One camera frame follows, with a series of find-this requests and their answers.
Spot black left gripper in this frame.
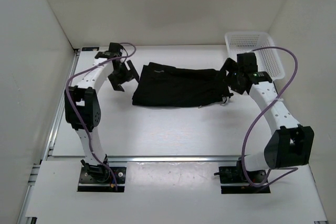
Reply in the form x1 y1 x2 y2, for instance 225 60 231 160
108 60 139 92

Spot black shorts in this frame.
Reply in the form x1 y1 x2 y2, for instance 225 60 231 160
132 62 233 108

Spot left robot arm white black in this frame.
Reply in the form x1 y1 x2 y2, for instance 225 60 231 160
64 42 140 185

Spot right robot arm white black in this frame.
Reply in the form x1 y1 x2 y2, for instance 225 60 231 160
219 52 314 186

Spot white perforated plastic basket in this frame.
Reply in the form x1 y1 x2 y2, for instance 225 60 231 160
225 31 285 80

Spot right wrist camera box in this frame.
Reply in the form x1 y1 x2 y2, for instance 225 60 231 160
237 52 258 73

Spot aluminium right side rail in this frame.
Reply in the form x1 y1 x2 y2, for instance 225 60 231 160
265 88 300 134

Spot aluminium rail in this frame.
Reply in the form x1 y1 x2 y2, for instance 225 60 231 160
23 48 81 222
265 88 300 134
108 155 239 163

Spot aluminium front rail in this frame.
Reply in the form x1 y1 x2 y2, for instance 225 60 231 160
108 155 239 163

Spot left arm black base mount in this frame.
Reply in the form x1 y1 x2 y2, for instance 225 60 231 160
77 159 127 193

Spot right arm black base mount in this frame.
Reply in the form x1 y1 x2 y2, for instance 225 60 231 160
214 158 271 195

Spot aluminium left side rail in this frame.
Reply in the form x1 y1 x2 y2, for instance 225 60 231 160
23 48 81 222

